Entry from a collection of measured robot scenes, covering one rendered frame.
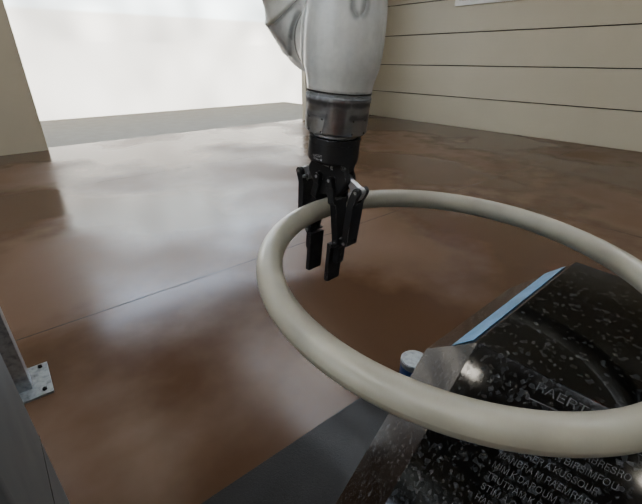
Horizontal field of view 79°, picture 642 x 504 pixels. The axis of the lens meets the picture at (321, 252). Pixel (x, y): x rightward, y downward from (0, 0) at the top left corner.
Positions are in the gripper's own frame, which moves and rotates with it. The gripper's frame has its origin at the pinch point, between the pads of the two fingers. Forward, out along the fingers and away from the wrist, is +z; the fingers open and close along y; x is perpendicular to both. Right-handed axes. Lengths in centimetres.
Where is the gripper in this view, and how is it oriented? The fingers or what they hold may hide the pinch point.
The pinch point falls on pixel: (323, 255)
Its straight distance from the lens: 66.5
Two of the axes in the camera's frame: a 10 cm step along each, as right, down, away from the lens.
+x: 7.0, -2.9, 6.5
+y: 7.0, 3.9, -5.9
